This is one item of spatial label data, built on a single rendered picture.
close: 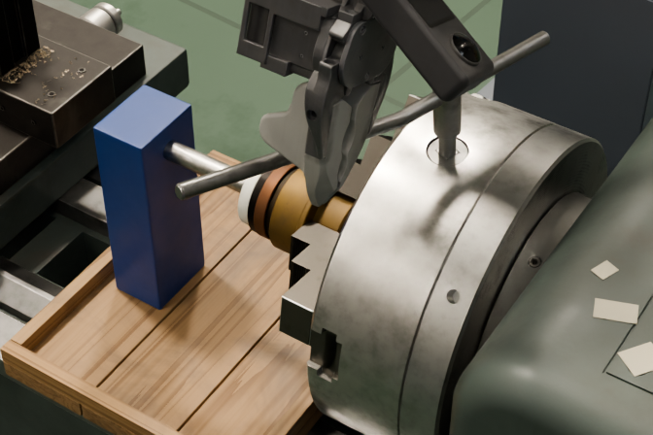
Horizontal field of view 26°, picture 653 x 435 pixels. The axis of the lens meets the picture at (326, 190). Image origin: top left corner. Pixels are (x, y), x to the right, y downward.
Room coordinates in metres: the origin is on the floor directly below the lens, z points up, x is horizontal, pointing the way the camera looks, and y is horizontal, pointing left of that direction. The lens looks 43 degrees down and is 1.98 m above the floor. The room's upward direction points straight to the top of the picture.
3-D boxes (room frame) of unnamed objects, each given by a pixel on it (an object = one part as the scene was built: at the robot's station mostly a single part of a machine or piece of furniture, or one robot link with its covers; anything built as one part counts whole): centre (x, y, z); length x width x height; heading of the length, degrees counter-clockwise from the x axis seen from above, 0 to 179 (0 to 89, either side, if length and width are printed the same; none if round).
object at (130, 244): (1.05, 0.18, 1.00); 0.08 x 0.06 x 0.23; 147
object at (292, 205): (0.94, 0.01, 1.08); 0.09 x 0.09 x 0.09; 57
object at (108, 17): (1.42, 0.27, 0.95); 0.07 x 0.04 x 0.04; 147
